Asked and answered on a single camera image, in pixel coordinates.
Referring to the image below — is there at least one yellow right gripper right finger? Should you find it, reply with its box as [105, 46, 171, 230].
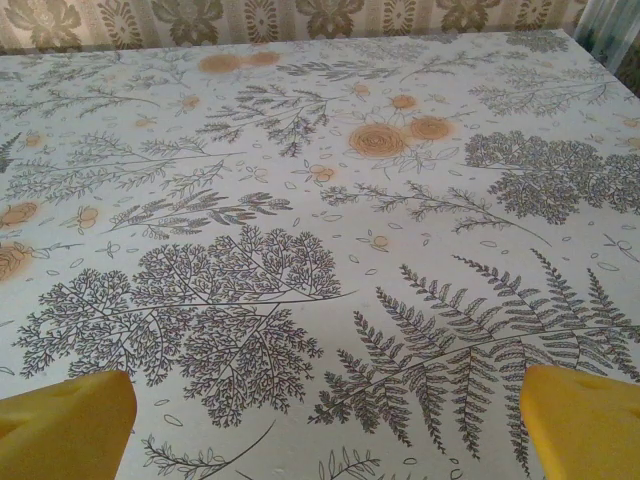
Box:
[519, 364, 640, 480]

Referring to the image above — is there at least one floral patterned table cover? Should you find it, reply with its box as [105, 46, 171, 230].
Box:
[0, 32, 640, 480]

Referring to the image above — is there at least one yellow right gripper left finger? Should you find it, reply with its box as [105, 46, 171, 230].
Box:
[0, 370, 139, 480]

